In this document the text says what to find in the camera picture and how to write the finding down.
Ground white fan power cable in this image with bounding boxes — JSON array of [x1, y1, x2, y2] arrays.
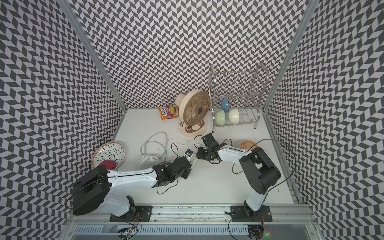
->
[[163, 121, 193, 154]]

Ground white power strip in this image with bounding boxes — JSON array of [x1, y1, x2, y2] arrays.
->
[[190, 155, 198, 169]]

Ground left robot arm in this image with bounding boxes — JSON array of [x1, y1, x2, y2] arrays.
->
[[70, 157, 192, 219]]

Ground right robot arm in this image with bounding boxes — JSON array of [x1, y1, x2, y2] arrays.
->
[[196, 133, 281, 220]]

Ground small white fan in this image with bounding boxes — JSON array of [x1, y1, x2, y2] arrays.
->
[[135, 155, 160, 171]]

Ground beige desk fan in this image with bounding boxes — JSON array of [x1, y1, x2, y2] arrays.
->
[[175, 89, 211, 138]]

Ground green bowl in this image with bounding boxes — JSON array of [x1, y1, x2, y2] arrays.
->
[[215, 110, 226, 126]]

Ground white bowl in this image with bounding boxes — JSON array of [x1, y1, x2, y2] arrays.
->
[[228, 108, 240, 125]]

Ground blue bowl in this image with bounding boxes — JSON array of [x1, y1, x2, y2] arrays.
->
[[221, 98, 230, 113]]

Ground candy snack bag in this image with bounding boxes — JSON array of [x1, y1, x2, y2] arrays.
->
[[158, 104, 179, 121]]

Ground metal dish rack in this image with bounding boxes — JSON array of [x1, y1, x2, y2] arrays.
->
[[209, 63, 271, 133]]

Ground patterned woven plate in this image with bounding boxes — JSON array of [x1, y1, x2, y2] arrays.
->
[[91, 142, 125, 170]]

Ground black cable of orange fan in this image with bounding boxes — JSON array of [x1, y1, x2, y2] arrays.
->
[[193, 134, 244, 175]]

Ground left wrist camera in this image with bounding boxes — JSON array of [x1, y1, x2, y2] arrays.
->
[[184, 149, 194, 161]]

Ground white power strip cable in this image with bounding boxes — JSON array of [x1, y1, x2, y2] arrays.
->
[[140, 131, 172, 161]]

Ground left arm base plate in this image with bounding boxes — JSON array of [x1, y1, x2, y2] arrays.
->
[[110, 205, 153, 223]]

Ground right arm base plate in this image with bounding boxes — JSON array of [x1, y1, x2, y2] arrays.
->
[[228, 206, 273, 223]]

